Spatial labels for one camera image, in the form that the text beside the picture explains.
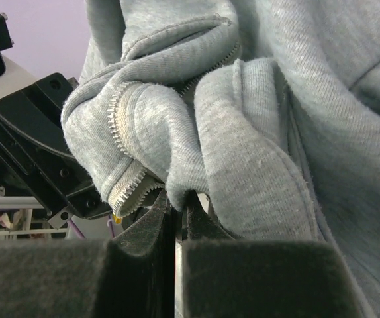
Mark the white background shelving unit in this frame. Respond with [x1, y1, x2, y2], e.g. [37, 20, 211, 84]
[0, 188, 68, 240]

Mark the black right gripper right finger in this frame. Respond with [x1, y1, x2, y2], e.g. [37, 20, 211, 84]
[181, 193, 361, 318]

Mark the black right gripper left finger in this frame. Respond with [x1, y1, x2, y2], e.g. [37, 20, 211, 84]
[0, 191, 172, 317]

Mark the grey zip-up jacket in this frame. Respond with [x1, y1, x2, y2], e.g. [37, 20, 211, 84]
[61, 1, 380, 317]

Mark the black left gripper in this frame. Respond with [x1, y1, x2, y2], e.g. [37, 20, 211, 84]
[0, 73, 111, 227]

